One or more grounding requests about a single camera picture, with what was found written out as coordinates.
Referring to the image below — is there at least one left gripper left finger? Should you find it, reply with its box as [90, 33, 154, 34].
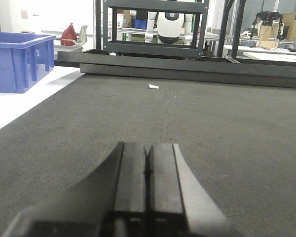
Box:
[4, 142, 147, 237]

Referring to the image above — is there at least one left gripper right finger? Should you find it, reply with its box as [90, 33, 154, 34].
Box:
[148, 143, 231, 237]

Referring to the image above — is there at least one white paper scrap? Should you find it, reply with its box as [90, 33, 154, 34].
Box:
[148, 84, 159, 89]

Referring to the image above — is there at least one blue plastic crate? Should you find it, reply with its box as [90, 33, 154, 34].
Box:
[0, 32, 55, 93]

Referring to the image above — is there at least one white work table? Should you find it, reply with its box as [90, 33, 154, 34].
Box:
[223, 44, 296, 62]

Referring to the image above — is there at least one red bag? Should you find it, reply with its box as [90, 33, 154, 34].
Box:
[60, 22, 77, 46]

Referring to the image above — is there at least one grey plastic chair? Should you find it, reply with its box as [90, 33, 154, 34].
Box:
[74, 25, 88, 46]

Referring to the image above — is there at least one white humanoid robot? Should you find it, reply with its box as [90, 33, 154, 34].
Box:
[145, 11, 193, 45]

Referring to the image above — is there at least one black metal shelf rack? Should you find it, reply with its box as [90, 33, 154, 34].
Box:
[93, 0, 209, 58]

